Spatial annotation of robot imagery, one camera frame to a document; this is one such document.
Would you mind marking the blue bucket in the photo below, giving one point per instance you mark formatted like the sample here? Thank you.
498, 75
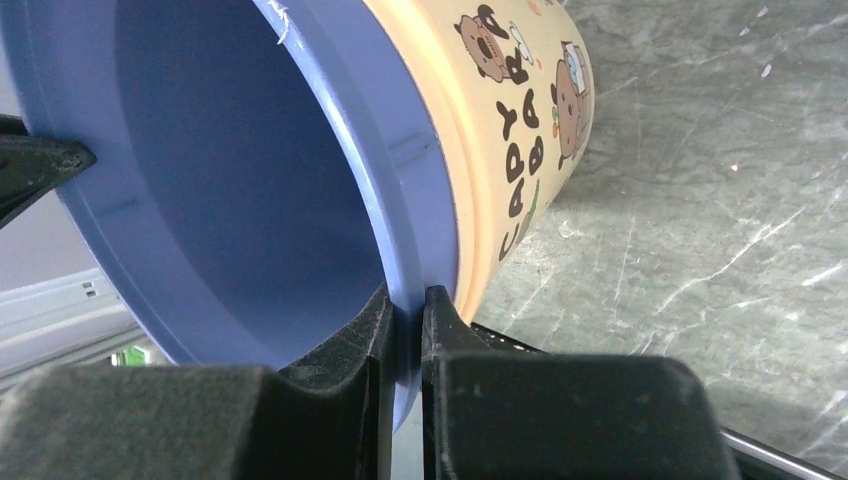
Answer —
262, 168

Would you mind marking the cream cartoon bucket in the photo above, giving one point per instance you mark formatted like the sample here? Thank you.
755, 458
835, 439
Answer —
509, 89

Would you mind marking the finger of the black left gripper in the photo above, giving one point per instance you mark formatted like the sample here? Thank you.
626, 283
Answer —
32, 166

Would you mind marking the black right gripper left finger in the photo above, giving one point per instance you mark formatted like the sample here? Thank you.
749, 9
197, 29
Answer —
328, 415

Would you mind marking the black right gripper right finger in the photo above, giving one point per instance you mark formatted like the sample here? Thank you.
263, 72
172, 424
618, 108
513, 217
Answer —
504, 413

